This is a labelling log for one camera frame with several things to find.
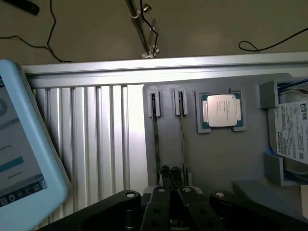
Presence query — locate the RAM stick in rack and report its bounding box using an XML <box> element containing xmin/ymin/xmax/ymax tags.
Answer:
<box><xmin>151</xmin><ymin>93</ymin><xmax>162</xmax><ymax>186</ymax></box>
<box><xmin>177</xmin><ymin>91</ymin><xmax>189</xmax><ymax>180</ymax></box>

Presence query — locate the grey parts rack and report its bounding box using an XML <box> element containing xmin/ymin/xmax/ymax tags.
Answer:
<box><xmin>142</xmin><ymin>73</ymin><xmax>308</xmax><ymax>215</ymax></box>

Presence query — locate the aluminium slat table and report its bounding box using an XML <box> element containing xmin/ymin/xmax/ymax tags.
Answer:
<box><xmin>21</xmin><ymin>53</ymin><xmax>308</xmax><ymax>224</ymax></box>

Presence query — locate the silver CPU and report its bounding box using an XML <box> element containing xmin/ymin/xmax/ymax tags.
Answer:
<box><xmin>201</xmin><ymin>94</ymin><xmax>242</xmax><ymax>128</ymax></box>

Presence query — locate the Toshiba hard disk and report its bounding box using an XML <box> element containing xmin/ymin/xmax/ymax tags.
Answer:
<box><xmin>267</xmin><ymin>88</ymin><xmax>308</xmax><ymax>179</ymax></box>

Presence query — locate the light blue teach pendant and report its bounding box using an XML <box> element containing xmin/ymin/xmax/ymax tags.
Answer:
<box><xmin>0</xmin><ymin>59</ymin><xmax>72</xmax><ymax>228</ymax></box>

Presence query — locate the black device with red light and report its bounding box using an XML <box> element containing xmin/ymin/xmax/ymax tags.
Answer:
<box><xmin>11</xmin><ymin>0</ymin><xmax>40</xmax><ymax>16</ymax></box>

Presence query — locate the black cable on floor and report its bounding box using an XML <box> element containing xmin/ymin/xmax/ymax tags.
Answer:
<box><xmin>238</xmin><ymin>28</ymin><xmax>308</xmax><ymax>53</ymax></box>
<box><xmin>0</xmin><ymin>0</ymin><xmax>73</xmax><ymax>64</ymax></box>

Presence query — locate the metal camera stand pole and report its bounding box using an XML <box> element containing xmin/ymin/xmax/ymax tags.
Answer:
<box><xmin>125</xmin><ymin>0</ymin><xmax>160</xmax><ymax>59</ymax></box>

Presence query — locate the black cable on pole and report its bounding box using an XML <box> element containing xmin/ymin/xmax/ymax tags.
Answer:
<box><xmin>138</xmin><ymin>0</ymin><xmax>159</xmax><ymax>56</ymax></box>

